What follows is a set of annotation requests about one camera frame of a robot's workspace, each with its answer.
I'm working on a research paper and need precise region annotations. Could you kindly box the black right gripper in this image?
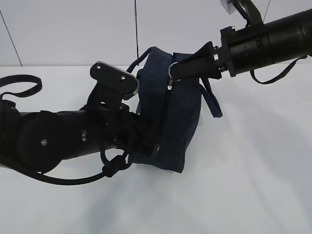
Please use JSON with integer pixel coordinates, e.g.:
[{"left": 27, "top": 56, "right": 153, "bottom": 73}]
[{"left": 169, "top": 26, "right": 236, "bottom": 80}]

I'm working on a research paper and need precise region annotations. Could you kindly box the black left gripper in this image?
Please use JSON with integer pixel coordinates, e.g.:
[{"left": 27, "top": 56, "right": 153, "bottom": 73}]
[{"left": 102, "top": 103, "right": 161, "bottom": 157}]

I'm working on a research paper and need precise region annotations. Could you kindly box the navy blue lunch bag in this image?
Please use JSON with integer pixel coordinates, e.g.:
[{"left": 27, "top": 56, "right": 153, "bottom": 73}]
[{"left": 127, "top": 46, "right": 223, "bottom": 173}]

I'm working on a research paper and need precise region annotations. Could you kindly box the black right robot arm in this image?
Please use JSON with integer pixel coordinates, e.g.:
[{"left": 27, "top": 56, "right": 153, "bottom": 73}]
[{"left": 168, "top": 10, "right": 312, "bottom": 80}]

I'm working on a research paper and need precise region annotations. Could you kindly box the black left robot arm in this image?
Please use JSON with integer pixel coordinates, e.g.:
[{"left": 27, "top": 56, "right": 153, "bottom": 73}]
[{"left": 0, "top": 100, "right": 160, "bottom": 173}]

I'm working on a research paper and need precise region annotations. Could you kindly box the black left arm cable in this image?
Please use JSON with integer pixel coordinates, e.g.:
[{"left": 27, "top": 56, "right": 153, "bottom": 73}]
[{"left": 0, "top": 75, "right": 134, "bottom": 186}]

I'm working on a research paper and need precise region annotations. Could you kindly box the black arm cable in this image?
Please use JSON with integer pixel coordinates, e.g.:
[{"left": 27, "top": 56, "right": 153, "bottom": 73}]
[
  {"left": 250, "top": 55, "right": 308, "bottom": 85},
  {"left": 0, "top": 75, "right": 134, "bottom": 186}
]

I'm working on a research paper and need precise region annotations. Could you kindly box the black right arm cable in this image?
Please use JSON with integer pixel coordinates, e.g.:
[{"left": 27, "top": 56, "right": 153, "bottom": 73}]
[{"left": 250, "top": 55, "right": 308, "bottom": 85}]

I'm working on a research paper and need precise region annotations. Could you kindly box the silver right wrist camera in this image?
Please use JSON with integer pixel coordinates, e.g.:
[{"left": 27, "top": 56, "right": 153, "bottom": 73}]
[{"left": 220, "top": 0, "right": 263, "bottom": 27}]

